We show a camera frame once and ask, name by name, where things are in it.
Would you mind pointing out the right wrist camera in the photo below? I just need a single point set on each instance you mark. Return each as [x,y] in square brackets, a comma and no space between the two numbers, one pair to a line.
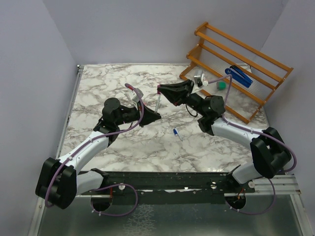
[199,78]

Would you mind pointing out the blue stapler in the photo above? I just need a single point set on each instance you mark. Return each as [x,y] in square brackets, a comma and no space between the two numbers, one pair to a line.
[239,76]

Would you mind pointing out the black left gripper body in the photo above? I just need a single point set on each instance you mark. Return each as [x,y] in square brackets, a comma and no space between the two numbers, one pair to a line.
[132,114]

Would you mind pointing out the aluminium table frame rail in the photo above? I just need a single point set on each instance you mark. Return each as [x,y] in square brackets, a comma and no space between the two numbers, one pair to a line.
[80,69]

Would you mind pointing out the green cube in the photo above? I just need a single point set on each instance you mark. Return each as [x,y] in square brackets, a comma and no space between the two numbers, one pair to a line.
[221,85]

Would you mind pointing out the orange wooden rack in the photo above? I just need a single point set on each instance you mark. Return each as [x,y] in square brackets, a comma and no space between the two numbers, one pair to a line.
[254,75]

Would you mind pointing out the white pen green end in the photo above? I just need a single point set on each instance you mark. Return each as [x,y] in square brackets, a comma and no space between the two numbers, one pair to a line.
[157,103]

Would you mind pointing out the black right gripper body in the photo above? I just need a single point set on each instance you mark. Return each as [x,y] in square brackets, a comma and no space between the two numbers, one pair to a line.
[194,101]

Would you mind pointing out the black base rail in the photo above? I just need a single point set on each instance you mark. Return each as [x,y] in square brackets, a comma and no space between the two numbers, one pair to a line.
[167,188]

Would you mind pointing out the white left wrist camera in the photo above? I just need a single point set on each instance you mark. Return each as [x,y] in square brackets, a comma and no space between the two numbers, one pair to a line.
[135,95]

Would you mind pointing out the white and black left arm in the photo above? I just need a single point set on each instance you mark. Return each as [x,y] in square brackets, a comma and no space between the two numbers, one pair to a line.
[58,182]

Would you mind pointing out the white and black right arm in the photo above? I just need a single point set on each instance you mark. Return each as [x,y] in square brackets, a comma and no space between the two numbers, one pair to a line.
[269,153]

